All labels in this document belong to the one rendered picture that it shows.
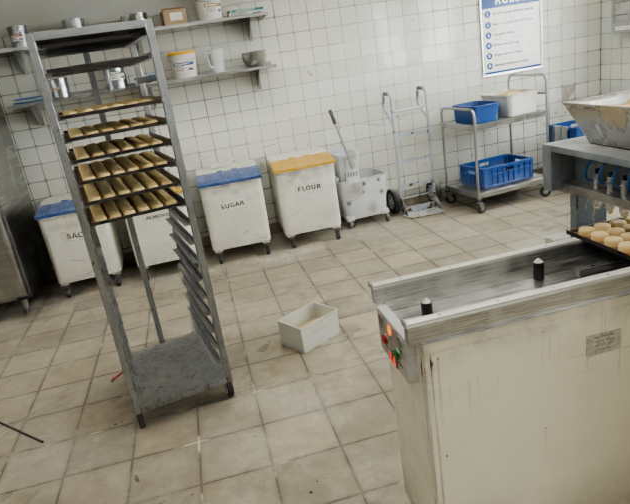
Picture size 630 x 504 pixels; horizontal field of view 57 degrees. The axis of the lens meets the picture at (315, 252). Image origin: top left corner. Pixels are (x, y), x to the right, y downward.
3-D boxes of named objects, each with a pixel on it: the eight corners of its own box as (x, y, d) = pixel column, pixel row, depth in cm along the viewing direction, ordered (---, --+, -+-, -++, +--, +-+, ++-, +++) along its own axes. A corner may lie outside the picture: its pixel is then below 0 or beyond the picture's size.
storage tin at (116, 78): (130, 86, 494) (123, 59, 487) (128, 87, 477) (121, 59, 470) (109, 90, 491) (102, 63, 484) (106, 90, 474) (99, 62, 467)
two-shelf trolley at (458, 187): (514, 186, 597) (510, 73, 560) (554, 195, 544) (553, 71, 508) (444, 204, 573) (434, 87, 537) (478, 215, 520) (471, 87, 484)
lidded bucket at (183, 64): (200, 75, 507) (195, 50, 500) (201, 75, 484) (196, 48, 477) (171, 80, 503) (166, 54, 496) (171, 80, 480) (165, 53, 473)
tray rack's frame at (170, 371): (239, 393, 290) (155, 17, 233) (137, 431, 273) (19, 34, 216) (208, 345, 347) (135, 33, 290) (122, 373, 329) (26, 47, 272)
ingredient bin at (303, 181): (287, 251, 505) (272, 166, 480) (278, 232, 564) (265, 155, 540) (347, 239, 511) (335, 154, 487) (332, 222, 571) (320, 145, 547)
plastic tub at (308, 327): (316, 324, 360) (313, 301, 355) (341, 333, 344) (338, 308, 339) (280, 344, 342) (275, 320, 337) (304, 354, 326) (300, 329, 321)
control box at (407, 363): (391, 343, 180) (386, 303, 176) (420, 381, 158) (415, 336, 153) (380, 346, 180) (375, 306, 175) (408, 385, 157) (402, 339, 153)
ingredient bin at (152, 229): (139, 284, 482) (115, 196, 457) (142, 262, 541) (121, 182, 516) (203, 270, 492) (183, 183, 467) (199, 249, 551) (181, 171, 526)
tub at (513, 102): (509, 109, 563) (508, 88, 557) (541, 111, 524) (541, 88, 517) (479, 116, 552) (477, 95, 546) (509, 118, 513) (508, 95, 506)
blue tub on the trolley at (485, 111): (478, 117, 547) (477, 100, 542) (503, 119, 510) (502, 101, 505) (450, 122, 541) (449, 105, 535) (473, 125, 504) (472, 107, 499)
